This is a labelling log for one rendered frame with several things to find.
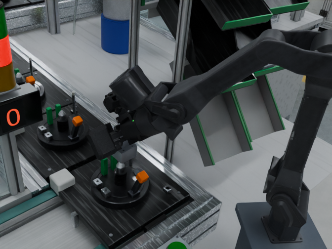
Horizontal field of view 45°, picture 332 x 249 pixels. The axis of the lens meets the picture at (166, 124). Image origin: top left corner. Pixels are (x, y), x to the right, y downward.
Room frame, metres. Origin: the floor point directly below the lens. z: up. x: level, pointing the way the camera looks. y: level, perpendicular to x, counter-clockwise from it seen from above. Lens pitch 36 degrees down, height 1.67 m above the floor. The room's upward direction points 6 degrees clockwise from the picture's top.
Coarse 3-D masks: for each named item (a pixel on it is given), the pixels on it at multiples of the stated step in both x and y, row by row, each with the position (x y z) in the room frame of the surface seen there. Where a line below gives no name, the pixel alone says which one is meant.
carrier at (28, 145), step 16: (48, 112) 0.88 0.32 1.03; (64, 112) 0.86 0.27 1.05; (80, 112) 0.98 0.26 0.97; (32, 128) 0.88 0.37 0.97; (48, 128) 0.86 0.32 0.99; (64, 128) 0.85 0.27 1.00; (80, 128) 0.87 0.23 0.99; (32, 144) 0.81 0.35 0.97; (48, 144) 0.80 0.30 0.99; (64, 144) 0.80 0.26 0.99; (80, 144) 0.82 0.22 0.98; (32, 160) 0.75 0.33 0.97; (48, 160) 0.76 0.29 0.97; (64, 160) 0.76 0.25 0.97; (80, 160) 0.77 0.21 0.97; (48, 176) 0.70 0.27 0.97
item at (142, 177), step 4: (136, 168) 0.65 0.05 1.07; (132, 172) 0.64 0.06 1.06; (136, 172) 0.64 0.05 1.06; (140, 172) 0.63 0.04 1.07; (144, 172) 0.64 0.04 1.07; (136, 176) 0.63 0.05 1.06; (140, 176) 0.62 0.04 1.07; (144, 176) 0.63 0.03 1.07; (148, 176) 0.63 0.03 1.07; (136, 180) 0.63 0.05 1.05; (140, 180) 0.62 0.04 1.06; (144, 180) 0.62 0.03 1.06; (136, 184) 0.63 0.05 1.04; (140, 184) 0.63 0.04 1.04; (132, 188) 0.64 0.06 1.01; (136, 188) 0.63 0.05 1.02; (132, 192) 0.64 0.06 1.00
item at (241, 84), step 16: (160, 0) 0.97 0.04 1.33; (176, 0) 1.01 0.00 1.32; (192, 0) 1.04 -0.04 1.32; (176, 16) 0.91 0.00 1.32; (192, 16) 1.00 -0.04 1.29; (208, 16) 1.02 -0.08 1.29; (176, 32) 0.91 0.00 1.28; (192, 32) 0.95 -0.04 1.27; (208, 32) 0.97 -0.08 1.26; (224, 32) 0.96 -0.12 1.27; (192, 48) 0.85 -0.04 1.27; (208, 48) 0.92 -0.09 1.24; (224, 48) 0.94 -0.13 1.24; (192, 64) 0.85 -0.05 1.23; (208, 64) 0.87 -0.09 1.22
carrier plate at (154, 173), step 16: (96, 160) 0.77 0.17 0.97; (128, 160) 0.79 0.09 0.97; (144, 160) 0.79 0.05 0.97; (80, 176) 0.71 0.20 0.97; (160, 176) 0.74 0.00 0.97; (64, 192) 0.65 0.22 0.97; (80, 192) 0.66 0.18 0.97; (160, 192) 0.68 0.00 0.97; (176, 192) 0.69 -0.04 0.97; (80, 208) 0.61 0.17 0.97; (96, 208) 0.61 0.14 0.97; (128, 208) 0.62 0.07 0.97; (144, 208) 0.63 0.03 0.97; (160, 208) 0.63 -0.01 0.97; (96, 224) 0.57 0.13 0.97; (112, 224) 0.57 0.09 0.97; (128, 224) 0.58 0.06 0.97; (144, 224) 0.58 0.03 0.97; (112, 240) 0.53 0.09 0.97
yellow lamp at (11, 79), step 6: (6, 66) 0.62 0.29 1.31; (12, 66) 0.63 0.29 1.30; (0, 72) 0.61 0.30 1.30; (6, 72) 0.62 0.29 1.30; (12, 72) 0.63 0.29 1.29; (0, 78) 0.61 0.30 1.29; (6, 78) 0.61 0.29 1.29; (12, 78) 0.63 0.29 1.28; (0, 84) 0.61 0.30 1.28; (6, 84) 0.61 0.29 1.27; (12, 84) 0.62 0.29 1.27; (0, 90) 0.61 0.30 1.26; (6, 90) 0.61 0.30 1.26
